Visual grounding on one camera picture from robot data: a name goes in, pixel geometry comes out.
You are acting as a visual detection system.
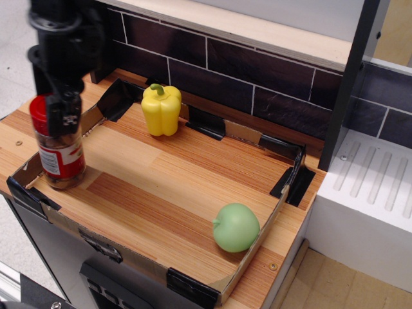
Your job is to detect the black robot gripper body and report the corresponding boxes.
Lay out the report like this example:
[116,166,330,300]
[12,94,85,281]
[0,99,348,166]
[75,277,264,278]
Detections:
[28,1,106,96]

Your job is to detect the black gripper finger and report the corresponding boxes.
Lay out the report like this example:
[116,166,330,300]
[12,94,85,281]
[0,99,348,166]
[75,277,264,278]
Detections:
[46,91,82,137]

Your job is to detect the red-lidded spice bottle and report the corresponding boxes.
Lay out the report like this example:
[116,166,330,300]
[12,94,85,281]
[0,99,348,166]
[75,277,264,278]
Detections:
[29,95,86,190]

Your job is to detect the cardboard fence with black tape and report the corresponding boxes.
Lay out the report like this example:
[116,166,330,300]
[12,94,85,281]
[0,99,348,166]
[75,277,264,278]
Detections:
[1,79,323,308]

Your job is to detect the yellow toy bell pepper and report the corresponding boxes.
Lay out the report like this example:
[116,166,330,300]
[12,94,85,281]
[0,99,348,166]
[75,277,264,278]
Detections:
[141,84,182,136]

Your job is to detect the light wooden shelf board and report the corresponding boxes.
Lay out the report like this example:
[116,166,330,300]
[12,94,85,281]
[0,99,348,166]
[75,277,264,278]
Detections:
[105,0,351,71]

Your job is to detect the green toy apple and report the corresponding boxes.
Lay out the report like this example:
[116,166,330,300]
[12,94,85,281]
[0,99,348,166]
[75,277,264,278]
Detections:
[212,203,260,253]

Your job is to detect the white toy sink drainboard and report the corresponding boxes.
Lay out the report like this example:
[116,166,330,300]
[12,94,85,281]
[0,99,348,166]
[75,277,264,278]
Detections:
[306,130,411,292]

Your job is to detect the black shelf upright post left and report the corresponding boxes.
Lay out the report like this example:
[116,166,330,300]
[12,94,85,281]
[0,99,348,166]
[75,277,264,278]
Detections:
[91,1,126,84]

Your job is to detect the black shelf upright post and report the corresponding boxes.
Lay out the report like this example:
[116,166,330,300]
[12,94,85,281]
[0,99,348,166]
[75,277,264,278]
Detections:
[91,1,126,84]
[318,1,380,171]

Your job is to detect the black shelf upright post right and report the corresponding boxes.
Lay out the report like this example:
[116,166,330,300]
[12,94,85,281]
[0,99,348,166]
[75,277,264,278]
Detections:
[318,1,380,171]

